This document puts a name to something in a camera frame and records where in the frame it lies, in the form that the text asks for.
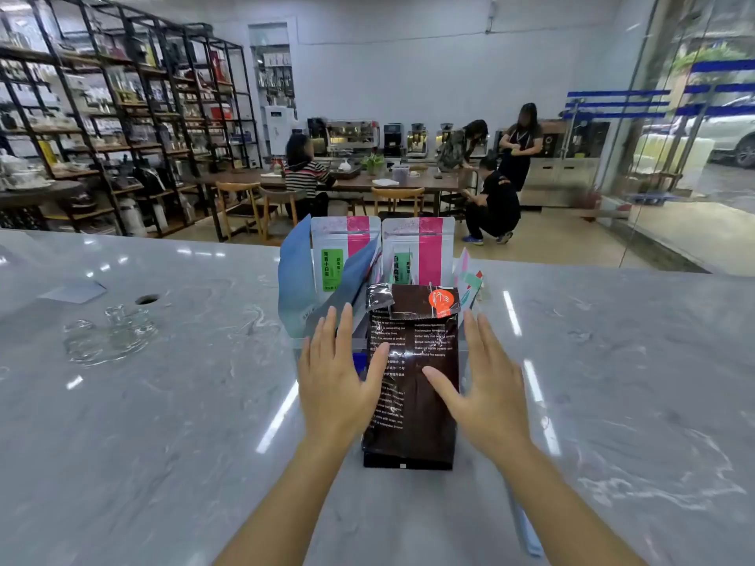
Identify person's left forearm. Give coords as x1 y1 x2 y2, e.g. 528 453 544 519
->
213 439 355 566

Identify dark round table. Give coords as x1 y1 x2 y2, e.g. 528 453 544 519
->
0 179 87 230

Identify person's left hand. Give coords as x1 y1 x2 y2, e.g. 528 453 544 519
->
296 302 391 452

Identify white wall niche shelf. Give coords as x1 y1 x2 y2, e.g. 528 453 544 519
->
247 20 299 122

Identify white paper card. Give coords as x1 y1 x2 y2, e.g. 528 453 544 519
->
38 278 109 306

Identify grey blue pouch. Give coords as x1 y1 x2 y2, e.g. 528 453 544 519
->
304 233 381 336

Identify light blue sealing clip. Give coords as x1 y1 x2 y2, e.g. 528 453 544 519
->
506 483 545 558

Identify white floor air conditioner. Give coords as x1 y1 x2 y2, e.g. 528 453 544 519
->
263 104 296 157

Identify white tea set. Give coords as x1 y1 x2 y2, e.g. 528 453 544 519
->
0 149 54 193

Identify wooden chair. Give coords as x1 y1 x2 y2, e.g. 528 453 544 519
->
215 181 263 242
257 186 308 242
371 186 425 219

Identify black metal display shelving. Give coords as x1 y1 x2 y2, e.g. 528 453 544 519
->
0 0 199 237
182 26 263 171

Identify brown topped appliance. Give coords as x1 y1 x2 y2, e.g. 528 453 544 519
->
542 119 582 159

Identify black box appliance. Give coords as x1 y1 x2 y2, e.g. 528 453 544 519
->
580 120 612 159

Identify clear plastic storage box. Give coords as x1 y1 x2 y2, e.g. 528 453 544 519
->
289 311 473 384

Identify dark brown coffee bag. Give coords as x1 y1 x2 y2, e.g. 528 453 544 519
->
360 282 462 471

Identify large light blue pouch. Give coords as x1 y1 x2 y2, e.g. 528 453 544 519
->
277 215 314 340

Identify person's right forearm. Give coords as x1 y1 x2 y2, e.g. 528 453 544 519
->
490 431 649 566

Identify white pink tea pouch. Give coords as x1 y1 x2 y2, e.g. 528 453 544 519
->
311 215 382 296
381 216 456 287

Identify white car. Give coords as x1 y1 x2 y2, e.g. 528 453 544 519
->
643 97 755 169

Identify long dark wooden table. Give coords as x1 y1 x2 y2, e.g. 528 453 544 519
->
194 164 479 242

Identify white tall canister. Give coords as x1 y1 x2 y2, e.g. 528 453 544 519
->
117 197 149 237

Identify pink green sachets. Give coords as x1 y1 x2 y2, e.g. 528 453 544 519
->
451 247 484 313

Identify silver espresso machine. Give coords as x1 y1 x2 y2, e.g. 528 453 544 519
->
325 119 381 157

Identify blue striped glass door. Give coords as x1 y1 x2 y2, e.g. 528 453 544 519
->
560 0 755 275

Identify person's right hand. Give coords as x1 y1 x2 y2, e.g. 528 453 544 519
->
421 309 532 464

